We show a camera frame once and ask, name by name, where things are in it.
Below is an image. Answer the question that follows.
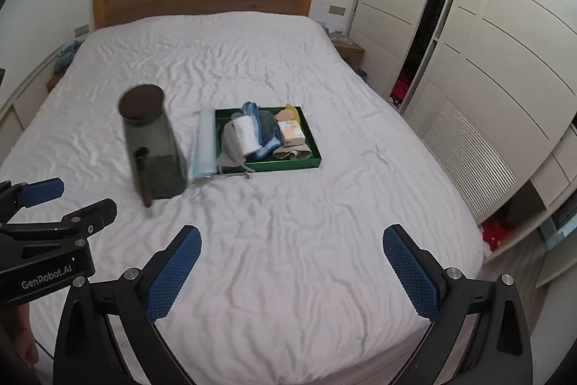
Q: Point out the red cloth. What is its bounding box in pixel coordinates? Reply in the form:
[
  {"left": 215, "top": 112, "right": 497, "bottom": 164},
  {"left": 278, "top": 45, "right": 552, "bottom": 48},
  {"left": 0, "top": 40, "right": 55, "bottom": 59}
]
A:
[{"left": 390, "top": 69, "right": 414, "bottom": 108}]

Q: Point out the blue teal towel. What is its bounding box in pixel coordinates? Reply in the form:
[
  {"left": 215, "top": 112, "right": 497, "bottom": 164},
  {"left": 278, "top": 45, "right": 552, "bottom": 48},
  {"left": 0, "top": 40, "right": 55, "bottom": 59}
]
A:
[{"left": 241, "top": 102, "right": 282, "bottom": 158}]

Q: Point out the small beige puff packet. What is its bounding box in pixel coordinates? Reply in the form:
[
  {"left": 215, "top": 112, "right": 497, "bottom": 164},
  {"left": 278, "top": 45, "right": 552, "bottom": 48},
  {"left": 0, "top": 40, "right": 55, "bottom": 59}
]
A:
[{"left": 277, "top": 120, "right": 305, "bottom": 148}]

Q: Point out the white wardrobe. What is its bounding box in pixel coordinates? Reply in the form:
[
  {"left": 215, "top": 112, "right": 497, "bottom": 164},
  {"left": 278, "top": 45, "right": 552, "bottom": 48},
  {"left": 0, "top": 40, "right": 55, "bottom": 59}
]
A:
[{"left": 349, "top": 0, "right": 577, "bottom": 289}]

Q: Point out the person's left forearm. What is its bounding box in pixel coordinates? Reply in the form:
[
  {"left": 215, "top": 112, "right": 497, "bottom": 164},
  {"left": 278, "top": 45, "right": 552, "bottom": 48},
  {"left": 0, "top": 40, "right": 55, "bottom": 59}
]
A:
[{"left": 0, "top": 301, "right": 39, "bottom": 368}]

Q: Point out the white bed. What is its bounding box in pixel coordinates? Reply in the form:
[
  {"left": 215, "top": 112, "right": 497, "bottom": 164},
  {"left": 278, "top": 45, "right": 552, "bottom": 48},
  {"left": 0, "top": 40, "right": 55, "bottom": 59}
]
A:
[{"left": 0, "top": 10, "right": 485, "bottom": 385}]

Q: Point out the blue face mask packet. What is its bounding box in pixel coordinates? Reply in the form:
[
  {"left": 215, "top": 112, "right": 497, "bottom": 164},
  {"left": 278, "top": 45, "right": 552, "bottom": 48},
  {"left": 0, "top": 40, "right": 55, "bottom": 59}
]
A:
[{"left": 191, "top": 110, "right": 217, "bottom": 183}]

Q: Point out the wooden nightstand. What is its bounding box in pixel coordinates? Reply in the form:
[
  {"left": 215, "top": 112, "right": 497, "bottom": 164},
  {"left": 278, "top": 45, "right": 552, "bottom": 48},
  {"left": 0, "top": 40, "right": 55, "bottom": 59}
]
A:
[
  {"left": 46, "top": 69, "right": 66, "bottom": 92},
  {"left": 331, "top": 40, "right": 365, "bottom": 63}
]

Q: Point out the grey fleece cloth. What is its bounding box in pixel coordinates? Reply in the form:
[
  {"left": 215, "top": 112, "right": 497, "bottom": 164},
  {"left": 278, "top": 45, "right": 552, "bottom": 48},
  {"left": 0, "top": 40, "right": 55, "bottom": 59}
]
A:
[{"left": 216, "top": 112, "right": 255, "bottom": 179}]

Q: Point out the bluish small clutter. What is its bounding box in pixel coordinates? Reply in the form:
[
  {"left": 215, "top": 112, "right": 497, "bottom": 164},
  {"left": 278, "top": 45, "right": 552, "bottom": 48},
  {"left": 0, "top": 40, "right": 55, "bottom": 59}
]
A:
[{"left": 318, "top": 21, "right": 349, "bottom": 44}]

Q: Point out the white cloth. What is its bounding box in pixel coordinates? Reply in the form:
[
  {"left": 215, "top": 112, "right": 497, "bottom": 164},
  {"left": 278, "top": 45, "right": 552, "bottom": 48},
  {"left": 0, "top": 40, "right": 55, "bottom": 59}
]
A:
[{"left": 232, "top": 117, "right": 261, "bottom": 157}]

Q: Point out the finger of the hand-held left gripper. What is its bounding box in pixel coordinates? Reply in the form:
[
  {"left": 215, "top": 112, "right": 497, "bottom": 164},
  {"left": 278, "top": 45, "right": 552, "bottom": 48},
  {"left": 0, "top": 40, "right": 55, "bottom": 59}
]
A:
[
  {"left": 0, "top": 198, "right": 118, "bottom": 262},
  {"left": 0, "top": 178, "right": 65, "bottom": 223}
]

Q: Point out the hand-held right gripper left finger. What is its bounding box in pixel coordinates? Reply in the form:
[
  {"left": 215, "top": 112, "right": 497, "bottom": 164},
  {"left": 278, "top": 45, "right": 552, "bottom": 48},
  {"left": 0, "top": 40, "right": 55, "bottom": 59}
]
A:
[{"left": 53, "top": 225, "right": 202, "bottom": 385}]

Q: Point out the blue knitted cloth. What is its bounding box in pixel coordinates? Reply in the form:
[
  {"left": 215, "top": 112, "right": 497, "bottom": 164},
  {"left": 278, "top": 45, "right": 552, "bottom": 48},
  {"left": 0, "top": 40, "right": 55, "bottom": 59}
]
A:
[{"left": 54, "top": 40, "right": 83, "bottom": 72}]

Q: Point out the yellow mitt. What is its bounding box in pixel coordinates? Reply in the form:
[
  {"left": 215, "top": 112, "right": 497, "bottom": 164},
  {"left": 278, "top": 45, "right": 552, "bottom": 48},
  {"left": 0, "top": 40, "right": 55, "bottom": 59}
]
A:
[{"left": 270, "top": 103, "right": 316, "bottom": 162}]

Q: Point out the green tray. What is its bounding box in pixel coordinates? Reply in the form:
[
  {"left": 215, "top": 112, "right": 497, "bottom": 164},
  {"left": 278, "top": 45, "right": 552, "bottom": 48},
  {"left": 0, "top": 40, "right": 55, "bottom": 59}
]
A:
[{"left": 214, "top": 105, "right": 323, "bottom": 176}]

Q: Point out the red floor item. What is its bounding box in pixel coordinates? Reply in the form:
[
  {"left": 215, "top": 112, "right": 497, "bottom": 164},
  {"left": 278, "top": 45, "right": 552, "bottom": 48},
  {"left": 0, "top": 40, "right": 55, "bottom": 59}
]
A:
[{"left": 480, "top": 211, "right": 515, "bottom": 253}]

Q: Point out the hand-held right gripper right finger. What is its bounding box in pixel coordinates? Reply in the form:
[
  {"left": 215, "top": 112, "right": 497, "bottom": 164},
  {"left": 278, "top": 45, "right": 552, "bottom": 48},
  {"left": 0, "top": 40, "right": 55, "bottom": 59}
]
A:
[{"left": 382, "top": 224, "right": 533, "bottom": 385}]

